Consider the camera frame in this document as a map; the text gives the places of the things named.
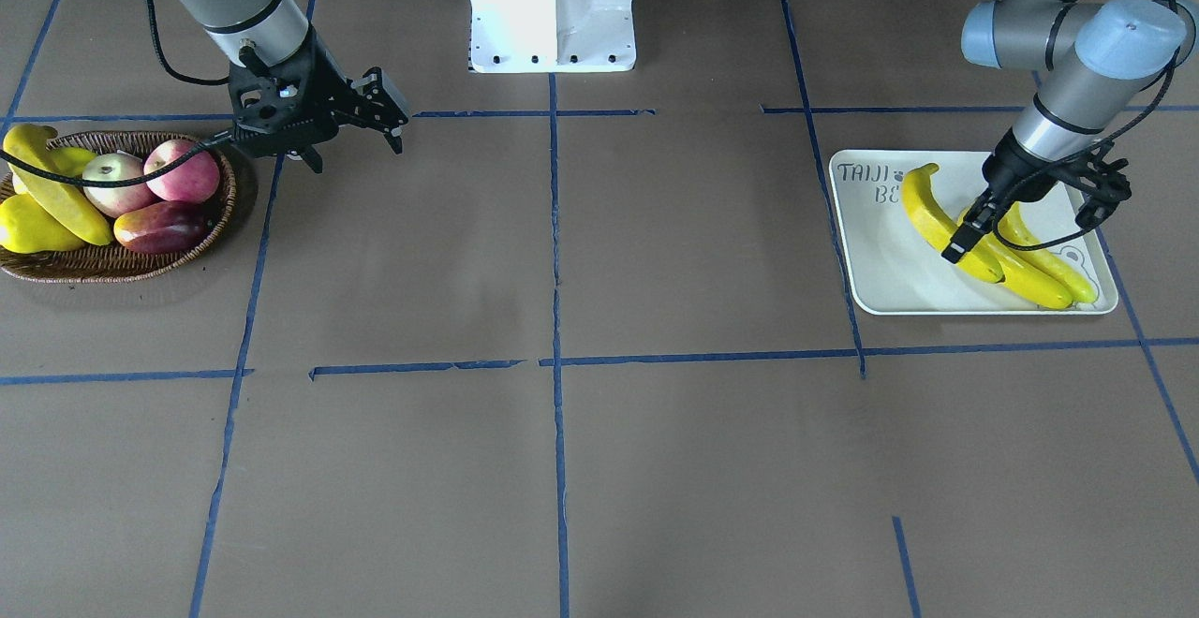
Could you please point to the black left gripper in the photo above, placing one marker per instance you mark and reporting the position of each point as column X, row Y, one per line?
column 1009, row 175

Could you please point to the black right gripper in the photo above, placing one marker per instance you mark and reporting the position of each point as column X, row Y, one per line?
column 330, row 94

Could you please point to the yellow banana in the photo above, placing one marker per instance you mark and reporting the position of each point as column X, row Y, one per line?
column 931, row 221
column 1014, row 233
column 1019, row 276
column 25, row 146

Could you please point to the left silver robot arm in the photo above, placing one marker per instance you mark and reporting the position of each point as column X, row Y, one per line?
column 1095, row 58

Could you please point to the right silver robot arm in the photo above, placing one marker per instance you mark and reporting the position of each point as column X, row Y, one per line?
column 276, row 27

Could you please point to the red pink apple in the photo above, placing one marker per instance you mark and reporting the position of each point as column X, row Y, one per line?
column 195, row 180

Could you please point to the cream bear tray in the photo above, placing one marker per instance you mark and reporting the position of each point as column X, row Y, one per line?
column 894, row 271

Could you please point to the dark red mango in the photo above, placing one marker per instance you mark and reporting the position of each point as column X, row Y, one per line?
column 165, row 227

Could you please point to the white pillar with base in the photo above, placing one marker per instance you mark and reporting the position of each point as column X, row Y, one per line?
column 552, row 36

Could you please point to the pale green-red apple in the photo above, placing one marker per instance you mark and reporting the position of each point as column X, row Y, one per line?
column 116, row 201

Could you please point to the yellow mango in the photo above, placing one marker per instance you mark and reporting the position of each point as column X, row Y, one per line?
column 27, row 228

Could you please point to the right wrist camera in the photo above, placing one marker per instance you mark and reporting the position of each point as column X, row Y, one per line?
column 268, row 103

